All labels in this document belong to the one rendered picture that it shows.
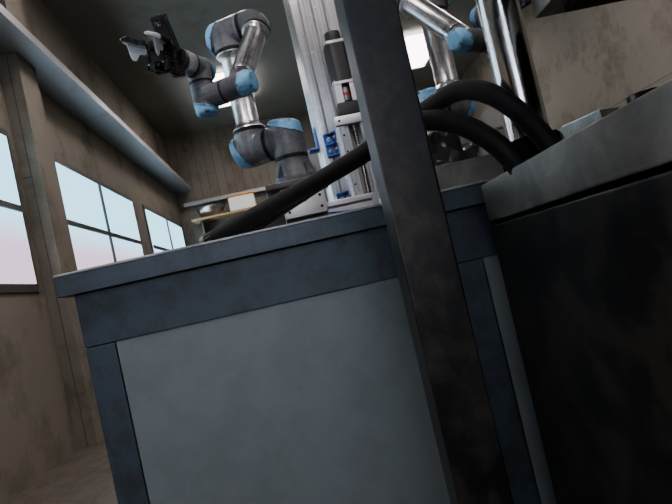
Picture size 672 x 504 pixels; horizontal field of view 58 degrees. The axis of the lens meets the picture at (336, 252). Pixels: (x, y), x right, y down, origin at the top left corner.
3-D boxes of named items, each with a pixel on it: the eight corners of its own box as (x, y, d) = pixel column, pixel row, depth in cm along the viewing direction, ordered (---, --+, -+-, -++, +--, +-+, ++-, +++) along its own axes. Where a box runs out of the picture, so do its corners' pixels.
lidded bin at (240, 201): (258, 208, 980) (255, 194, 981) (257, 206, 945) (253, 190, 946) (232, 214, 977) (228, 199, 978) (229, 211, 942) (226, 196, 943)
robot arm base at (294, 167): (276, 191, 219) (270, 165, 219) (317, 183, 220) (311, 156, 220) (275, 184, 204) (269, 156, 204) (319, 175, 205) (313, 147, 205)
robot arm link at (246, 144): (268, 158, 209) (233, 5, 211) (231, 170, 214) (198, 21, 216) (283, 161, 220) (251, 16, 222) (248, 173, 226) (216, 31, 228)
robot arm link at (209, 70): (220, 82, 197) (215, 56, 198) (201, 74, 187) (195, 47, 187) (200, 89, 200) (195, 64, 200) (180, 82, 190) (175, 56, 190)
